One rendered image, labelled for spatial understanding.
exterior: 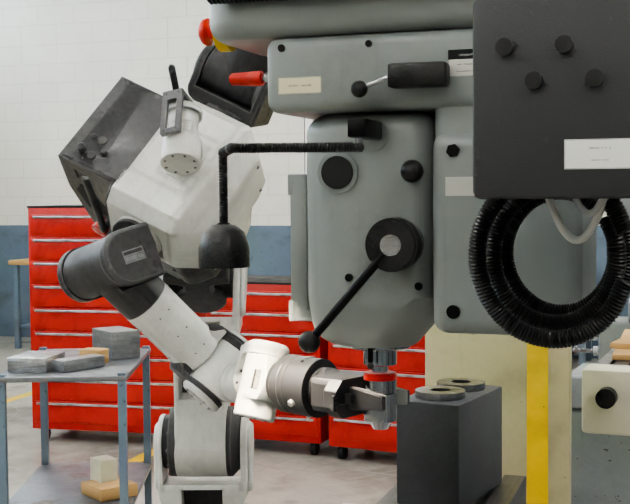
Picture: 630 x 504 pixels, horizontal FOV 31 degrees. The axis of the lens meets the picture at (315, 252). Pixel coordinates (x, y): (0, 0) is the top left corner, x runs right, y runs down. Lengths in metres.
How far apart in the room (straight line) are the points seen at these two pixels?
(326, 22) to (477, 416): 0.86
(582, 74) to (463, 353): 2.23
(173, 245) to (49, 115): 10.45
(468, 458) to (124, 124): 0.85
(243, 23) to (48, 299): 5.68
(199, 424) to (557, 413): 1.34
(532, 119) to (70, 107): 11.18
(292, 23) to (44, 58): 10.99
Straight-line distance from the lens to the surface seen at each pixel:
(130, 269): 1.90
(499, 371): 3.35
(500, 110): 1.19
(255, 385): 1.74
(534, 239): 1.44
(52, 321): 7.15
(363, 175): 1.51
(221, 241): 1.57
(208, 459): 2.32
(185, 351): 1.98
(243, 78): 1.77
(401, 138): 1.50
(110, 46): 12.09
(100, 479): 4.75
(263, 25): 1.54
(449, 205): 1.46
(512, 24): 1.20
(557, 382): 3.33
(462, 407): 2.01
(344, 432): 6.50
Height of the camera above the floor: 1.52
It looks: 3 degrees down
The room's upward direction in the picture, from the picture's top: straight up
